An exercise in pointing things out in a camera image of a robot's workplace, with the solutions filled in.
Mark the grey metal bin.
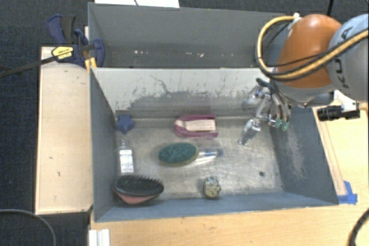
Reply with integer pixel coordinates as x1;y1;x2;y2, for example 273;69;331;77
87;2;340;223

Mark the maroon and tan stapler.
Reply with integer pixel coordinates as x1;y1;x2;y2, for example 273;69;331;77
173;113;219;139

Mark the pale wood board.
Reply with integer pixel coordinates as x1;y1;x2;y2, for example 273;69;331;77
34;46;95;215

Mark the black and red hairbrush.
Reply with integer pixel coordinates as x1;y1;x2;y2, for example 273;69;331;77
112;174;165;206

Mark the small clear plastic bottle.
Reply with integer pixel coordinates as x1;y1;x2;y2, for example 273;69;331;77
116;139;135;175

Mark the blue star-shaped toy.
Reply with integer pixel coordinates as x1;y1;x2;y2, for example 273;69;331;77
115;113;136;135

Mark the speckled grey stone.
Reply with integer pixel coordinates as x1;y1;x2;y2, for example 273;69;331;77
202;175;223;199

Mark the black cylinder on white bracket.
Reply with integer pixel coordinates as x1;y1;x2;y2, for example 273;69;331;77
317;90;361;122

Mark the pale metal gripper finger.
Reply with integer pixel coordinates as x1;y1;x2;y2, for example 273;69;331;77
243;123;262;146
237;119;255;144

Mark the green sponge clear-handled dish wand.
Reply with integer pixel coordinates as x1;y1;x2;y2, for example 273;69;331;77
157;142;224;168

